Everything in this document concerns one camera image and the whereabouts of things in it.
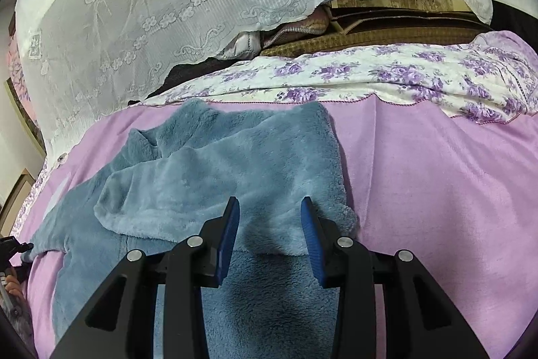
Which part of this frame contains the pink blanket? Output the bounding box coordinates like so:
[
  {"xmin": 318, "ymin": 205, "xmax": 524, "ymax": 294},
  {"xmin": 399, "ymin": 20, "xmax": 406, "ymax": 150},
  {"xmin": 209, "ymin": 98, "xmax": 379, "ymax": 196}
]
[{"xmin": 17, "ymin": 96, "xmax": 538, "ymax": 359}]

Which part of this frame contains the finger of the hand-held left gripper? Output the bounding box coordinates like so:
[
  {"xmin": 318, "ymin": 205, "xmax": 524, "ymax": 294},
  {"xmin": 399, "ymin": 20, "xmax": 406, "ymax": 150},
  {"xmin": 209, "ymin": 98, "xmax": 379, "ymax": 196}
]
[{"xmin": 0, "ymin": 237, "xmax": 34, "ymax": 264}]

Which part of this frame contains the white satin cloth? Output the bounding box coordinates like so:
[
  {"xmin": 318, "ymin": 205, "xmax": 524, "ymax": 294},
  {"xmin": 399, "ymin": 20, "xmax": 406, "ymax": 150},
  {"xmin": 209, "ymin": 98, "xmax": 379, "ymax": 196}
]
[{"xmin": 216, "ymin": 30, "xmax": 265, "ymax": 60}]

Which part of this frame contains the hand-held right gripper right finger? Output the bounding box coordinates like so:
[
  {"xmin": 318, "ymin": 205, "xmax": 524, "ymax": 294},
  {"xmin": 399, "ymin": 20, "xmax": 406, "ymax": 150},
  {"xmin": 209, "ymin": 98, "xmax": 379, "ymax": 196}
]
[{"xmin": 300, "ymin": 197, "xmax": 490, "ymax": 359}]

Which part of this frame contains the wooden furniture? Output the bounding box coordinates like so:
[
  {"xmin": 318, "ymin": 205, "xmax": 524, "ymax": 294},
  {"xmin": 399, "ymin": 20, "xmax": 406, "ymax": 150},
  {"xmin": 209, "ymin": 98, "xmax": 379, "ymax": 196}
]
[{"xmin": 0, "ymin": 168, "xmax": 36, "ymax": 236}]

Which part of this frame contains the purple floral quilt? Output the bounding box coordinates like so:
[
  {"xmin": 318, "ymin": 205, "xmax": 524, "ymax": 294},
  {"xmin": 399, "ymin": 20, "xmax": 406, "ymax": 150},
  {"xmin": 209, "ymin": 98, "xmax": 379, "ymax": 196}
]
[{"xmin": 143, "ymin": 31, "xmax": 538, "ymax": 126}]

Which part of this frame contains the blue fleece garment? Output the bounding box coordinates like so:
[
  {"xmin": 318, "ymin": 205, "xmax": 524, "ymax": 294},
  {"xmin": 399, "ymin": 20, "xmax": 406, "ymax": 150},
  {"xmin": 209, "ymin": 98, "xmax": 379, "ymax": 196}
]
[{"xmin": 21, "ymin": 98, "xmax": 360, "ymax": 359}]

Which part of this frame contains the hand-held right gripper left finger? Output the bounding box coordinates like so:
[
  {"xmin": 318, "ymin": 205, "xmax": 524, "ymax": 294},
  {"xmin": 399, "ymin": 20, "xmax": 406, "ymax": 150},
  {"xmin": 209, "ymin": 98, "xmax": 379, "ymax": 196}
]
[{"xmin": 50, "ymin": 197, "xmax": 240, "ymax": 359}]

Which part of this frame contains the brown woven mat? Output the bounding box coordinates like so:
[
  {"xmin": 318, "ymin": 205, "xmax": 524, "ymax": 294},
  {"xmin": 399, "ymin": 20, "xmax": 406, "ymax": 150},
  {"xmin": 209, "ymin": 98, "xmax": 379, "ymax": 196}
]
[{"xmin": 261, "ymin": 0, "xmax": 492, "ymax": 57}]

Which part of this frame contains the pink floral pillow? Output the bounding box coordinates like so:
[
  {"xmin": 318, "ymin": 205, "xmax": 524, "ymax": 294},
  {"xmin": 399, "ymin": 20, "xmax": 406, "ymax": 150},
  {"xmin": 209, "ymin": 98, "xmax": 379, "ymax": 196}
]
[{"xmin": 6, "ymin": 39, "xmax": 30, "ymax": 99}]

